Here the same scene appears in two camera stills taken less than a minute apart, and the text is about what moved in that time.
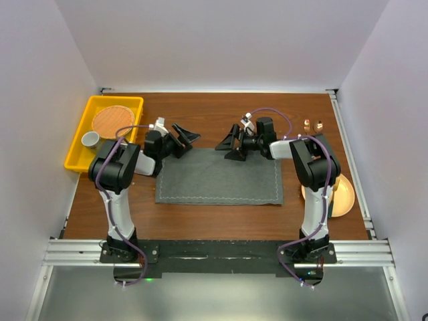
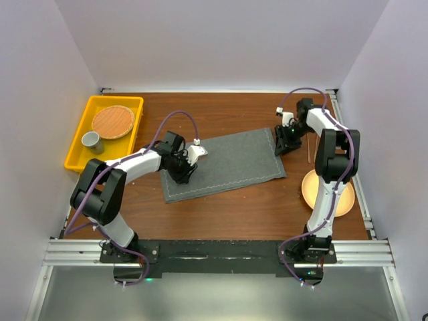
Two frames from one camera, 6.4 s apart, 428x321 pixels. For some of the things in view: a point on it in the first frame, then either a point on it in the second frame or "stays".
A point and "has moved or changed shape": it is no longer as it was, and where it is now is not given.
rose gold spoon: (318, 127) to (316, 148)
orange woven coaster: (108, 120) stays
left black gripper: (180, 150) to (183, 177)
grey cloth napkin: (204, 176) has moved or changed shape
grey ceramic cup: (90, 138) stays
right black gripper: (229, 144) to (283, 144)
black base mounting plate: (304, 260) stays
